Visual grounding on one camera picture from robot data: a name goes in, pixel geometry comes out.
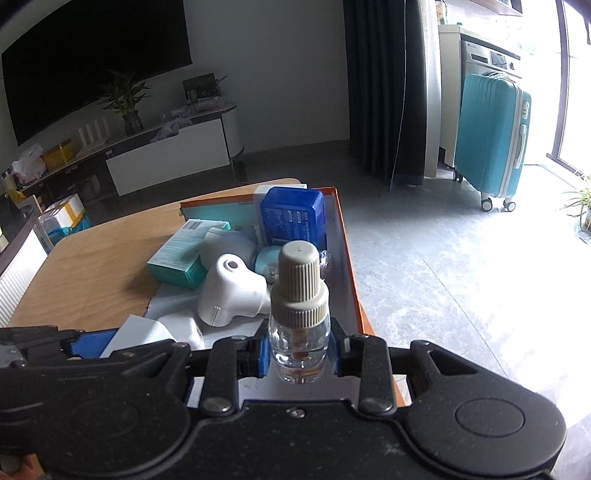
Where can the teal hard-shell suitcase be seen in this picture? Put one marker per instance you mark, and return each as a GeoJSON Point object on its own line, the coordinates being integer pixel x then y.
{"type": "Point", "coordinates": [491, 138]}

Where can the white router with antennas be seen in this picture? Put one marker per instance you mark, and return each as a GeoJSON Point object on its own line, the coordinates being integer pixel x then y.
{"type": "Point", "coordinates": [94, 136]}

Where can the black rolled mat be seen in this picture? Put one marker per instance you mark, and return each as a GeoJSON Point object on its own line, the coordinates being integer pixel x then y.
{"type": "Point", "coordinates": [240, 171]}

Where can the dark curtain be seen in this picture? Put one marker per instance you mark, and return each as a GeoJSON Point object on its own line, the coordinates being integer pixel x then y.
{"type": "Point", "coordinates": [383, 83]}

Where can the blue plastic bag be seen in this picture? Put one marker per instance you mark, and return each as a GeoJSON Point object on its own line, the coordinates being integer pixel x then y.
{"type": "Point", "coordinates": [69, 230]}

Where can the white plastic bag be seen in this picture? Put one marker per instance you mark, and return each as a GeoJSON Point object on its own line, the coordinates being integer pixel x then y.
{"type": "Point", "coordinates": [27, 164]}

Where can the white ribbed panel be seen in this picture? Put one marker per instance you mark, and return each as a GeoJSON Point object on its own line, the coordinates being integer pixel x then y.
{"type": "Point", "coordinates": [18, 281]}

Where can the white washing machine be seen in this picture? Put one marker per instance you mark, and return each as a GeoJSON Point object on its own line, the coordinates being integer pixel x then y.
{"type": "Point", "coordinates": [489, 57]}

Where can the dark gift box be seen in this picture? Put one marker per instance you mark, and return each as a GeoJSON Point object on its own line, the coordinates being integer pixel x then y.
{"type": "Point", "coordinates": [199, 87]}

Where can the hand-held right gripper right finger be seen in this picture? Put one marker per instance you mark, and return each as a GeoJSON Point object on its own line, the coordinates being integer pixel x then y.
{"type": "Point", "coordinates": [338, 350]}

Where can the crumpled cloth in drawer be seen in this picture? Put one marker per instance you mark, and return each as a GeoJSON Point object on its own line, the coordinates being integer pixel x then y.
{"type": "Point", "coordinates": [171, 130]}

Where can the clear plastic organizer boxes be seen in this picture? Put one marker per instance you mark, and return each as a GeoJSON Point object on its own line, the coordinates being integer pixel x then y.
{"type": "Point", "coordinates": [198, 110]}

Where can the clear toothpick holder teal lid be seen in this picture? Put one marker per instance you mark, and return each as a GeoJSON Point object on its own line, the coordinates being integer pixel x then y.
{"type": "Point", "coordinates": [265, 263]}

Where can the clear bottle with ribbed cap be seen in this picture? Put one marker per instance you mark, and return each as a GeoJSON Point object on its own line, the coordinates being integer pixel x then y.
{"type": "Point", "coordinates": [300, 300]}

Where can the potted bamboo plant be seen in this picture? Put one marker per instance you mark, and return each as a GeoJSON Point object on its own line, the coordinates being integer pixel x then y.
{"type": "Point", "coordinates": [127, 104]}

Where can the white and yellow cardboard box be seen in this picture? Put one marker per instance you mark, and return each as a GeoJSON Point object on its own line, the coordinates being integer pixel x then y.
{"type": "Point", "coordinates": [62, 210]}

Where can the blue plastic case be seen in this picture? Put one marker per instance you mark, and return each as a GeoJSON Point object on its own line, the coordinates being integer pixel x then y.
{"type": "Point", "coordinates": [293, 217]}

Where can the large black wall television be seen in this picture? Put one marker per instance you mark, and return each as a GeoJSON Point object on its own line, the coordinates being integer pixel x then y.
{"type": "Point", "coordinates": [92, 60]}

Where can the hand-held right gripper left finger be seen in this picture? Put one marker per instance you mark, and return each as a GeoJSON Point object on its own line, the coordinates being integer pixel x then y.
{"type": "Point", "coordinates": [264, 357]}

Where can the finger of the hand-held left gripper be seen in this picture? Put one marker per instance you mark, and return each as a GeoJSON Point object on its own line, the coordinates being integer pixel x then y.
{"type": "Point", "coordinates": [92, 344]}

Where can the teal and white carton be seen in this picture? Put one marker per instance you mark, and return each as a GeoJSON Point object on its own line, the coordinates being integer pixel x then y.
{"type": "Point", "coordinates": [180, 258]}

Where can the white plug-in device with hole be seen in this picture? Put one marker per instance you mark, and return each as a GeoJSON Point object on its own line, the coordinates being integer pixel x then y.
{"type": "Point", "coordinates": [231, 290]}

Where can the white and dark television cabinet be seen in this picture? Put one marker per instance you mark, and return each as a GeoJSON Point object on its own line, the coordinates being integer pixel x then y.
{"type": "Point", "coordinates": [171, 161]}

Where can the white plug-in device green marks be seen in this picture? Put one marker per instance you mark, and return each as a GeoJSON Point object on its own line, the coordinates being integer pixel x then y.
{"type": "Point", "coordinates": [226, 251]}

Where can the yellow plastic bag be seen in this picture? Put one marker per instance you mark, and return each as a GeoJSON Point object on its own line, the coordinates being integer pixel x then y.
{"type": "Point", "coordinates": [16, 194]}

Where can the potted spider plant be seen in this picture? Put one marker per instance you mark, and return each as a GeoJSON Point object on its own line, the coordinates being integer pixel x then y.
{"type": "Point", "coordinates": [581, 203]}

